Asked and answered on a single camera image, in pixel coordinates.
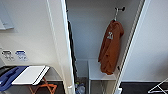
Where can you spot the black clothes hook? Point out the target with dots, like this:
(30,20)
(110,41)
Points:
(120,8)

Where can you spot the white inner shelf unit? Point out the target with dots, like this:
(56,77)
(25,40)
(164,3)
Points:
(98,71)

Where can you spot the white wardrobe door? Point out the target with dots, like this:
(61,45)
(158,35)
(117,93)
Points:
(55,40)
(139,26)

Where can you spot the brown wicker basket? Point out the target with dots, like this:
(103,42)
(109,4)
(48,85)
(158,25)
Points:
(80,81)

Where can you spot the grey wall box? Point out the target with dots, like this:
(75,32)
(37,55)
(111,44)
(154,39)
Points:
(5,18)

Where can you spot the white wardrobe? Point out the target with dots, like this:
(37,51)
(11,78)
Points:
(86,33)

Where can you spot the orange hooded sweater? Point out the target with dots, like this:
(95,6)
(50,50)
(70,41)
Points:
(110,50)

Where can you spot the blue white wall sign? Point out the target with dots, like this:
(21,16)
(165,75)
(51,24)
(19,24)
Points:
(21,55)

